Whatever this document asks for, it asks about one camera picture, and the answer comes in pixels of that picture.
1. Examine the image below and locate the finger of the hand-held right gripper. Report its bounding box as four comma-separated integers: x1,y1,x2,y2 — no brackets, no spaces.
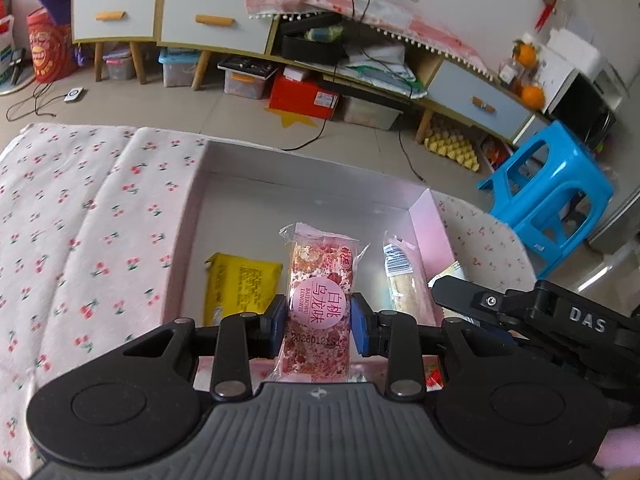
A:
431,276,516,331

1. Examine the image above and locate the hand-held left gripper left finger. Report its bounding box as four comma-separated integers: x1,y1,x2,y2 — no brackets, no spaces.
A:
122,294,291,403

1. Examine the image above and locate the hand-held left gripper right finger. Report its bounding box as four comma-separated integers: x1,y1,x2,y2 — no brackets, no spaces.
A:
350,292,506,401

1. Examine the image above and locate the pink nougat packet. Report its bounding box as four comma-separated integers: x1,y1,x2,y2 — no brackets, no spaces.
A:
265,222,371,386

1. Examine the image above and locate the pink cardboard box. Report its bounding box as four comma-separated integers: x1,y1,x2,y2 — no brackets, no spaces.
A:
191,140,446,393

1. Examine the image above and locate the yellow snack packet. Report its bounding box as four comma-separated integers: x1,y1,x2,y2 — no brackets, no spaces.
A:
202,252,284,328

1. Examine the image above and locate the clear-wrapped bread roll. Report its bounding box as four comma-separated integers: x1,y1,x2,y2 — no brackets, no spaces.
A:
382,232,433,318

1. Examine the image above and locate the grey refrigerator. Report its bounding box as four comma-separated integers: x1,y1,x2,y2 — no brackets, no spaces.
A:
587,125,640,256

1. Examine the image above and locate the yellow egg tray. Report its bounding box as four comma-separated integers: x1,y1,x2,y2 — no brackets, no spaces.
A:
424,127,481,172

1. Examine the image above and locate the blue plastic stool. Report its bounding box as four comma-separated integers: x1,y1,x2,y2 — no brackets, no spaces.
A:
476,120,615,281

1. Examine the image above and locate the yellow star floor sticker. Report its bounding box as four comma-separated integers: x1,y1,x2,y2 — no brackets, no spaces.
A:
262,107,321,131

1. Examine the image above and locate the white cabinet drawer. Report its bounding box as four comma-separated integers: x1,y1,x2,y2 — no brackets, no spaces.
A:
159,0,275,56
71,0,158,43
427,60,535,142

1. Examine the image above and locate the cherry print tablecloth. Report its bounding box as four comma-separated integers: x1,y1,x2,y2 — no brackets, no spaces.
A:
0,122,538,480

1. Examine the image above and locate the microwave oven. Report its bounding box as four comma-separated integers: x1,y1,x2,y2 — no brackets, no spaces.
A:
537,47,631,151

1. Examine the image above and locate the red cardboard box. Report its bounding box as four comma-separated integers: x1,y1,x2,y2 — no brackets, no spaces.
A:
268,74,341,121

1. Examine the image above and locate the clear jar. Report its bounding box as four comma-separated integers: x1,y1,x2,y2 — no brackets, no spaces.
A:
497,57,521,86

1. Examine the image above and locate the pile of papers and bags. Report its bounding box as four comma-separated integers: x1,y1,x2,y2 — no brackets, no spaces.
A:
342,40,428,101

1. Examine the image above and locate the black flat case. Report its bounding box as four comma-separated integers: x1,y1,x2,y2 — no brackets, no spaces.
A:
217,56,278,78

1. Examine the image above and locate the black box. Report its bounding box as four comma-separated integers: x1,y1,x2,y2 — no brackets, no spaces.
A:
281,15,348,66

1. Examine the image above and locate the blue-lidded storage bin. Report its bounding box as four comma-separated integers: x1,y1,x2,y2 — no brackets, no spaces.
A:
159,47,201,88

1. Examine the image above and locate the white foam box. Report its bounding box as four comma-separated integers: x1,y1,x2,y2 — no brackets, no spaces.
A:
547,27,601,73

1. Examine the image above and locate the wooden cabinet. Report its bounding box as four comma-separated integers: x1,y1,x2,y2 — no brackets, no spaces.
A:
70,0,551,146

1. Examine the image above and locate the pink-lidded storage bin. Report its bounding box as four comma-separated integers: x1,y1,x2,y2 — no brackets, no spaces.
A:
102,47,136,81

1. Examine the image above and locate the red printed bag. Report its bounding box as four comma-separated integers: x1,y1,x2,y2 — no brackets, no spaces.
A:
26,7,81,85

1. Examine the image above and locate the clear storage bin orange handle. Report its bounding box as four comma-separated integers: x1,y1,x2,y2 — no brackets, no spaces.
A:
222,67,278,100

